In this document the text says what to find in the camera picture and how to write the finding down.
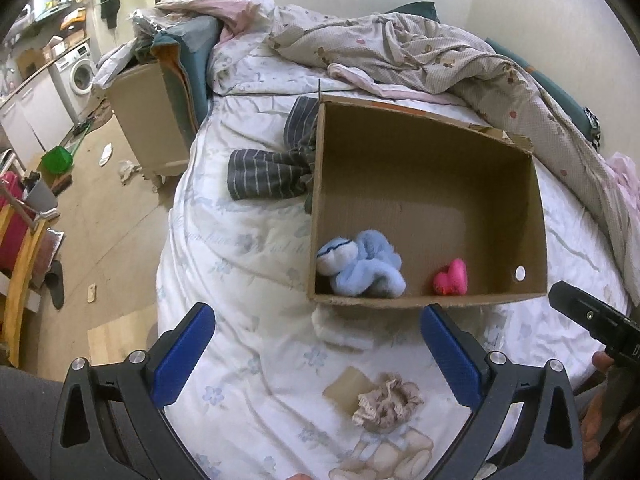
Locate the white washing machine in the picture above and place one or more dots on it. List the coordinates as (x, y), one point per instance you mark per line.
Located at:
(77, 75)

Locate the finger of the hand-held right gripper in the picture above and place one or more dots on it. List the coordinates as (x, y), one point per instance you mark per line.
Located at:
(585, 310)

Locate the white printed duvet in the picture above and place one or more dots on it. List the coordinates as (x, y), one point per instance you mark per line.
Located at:
(240, 260)

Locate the blue plush toy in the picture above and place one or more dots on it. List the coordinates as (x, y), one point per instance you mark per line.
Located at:
(362, 267)

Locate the person's right hand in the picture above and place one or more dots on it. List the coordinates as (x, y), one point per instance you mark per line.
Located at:
(597, 420)

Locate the red suitcase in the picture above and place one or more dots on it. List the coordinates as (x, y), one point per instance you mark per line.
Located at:
(12, 225)

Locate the crumpled white paper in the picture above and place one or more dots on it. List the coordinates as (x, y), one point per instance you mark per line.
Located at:
(129, 171)

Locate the grey striped garment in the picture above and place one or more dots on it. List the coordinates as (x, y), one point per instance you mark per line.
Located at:
(272, 170)

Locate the long teal cushion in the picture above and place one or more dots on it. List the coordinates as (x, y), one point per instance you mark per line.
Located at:
(555, 85)

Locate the white paper scrap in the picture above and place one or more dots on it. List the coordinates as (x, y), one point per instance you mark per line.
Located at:
(106, 155)

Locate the beige floral quilt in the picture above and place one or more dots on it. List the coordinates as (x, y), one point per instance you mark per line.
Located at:
(400, 55)

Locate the pink blanket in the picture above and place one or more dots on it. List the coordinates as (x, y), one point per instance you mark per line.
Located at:
(240, 15)

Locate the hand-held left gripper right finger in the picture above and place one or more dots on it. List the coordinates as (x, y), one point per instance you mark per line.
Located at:
(452, 360)

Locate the grey trouser leg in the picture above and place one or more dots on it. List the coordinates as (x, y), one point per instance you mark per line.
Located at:
(27, 425)

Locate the grey bucket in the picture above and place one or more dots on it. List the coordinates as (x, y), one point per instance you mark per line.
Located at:
(41, 195)

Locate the pink plush heart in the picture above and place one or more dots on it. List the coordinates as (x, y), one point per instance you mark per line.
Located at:
(451, 277)

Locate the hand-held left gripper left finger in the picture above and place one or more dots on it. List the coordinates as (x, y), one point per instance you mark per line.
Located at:
(182, 355)

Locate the white kitchen cabinets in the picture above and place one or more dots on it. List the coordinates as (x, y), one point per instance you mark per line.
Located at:
(30, 110)

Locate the cluttered wall shelf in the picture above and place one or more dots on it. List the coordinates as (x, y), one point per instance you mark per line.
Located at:
(55, 5)

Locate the teal cushion with orange edge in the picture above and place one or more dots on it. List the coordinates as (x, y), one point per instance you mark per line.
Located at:
(187, 55)

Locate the wooden chair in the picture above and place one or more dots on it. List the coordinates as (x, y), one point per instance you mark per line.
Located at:
(22, 280)

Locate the pale pink cloth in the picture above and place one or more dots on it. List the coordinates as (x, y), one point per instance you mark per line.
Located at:
(625, 190)

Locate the beige frilly scrunchie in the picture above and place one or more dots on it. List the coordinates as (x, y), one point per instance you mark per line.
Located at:
(387, 402)

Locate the white plastic bags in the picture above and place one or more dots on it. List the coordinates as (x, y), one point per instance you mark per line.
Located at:
(117, 62)

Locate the teal pillow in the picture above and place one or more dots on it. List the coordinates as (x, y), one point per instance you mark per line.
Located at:
(415, 10)

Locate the small brown cardboard piece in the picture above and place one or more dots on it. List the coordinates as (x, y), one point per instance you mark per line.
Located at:
(342, 387)

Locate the dark hanging cloth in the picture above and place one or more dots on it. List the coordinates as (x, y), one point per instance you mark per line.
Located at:
(110, 5)

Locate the dark slipper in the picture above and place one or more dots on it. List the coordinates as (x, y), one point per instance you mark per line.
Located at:
(56, 285)

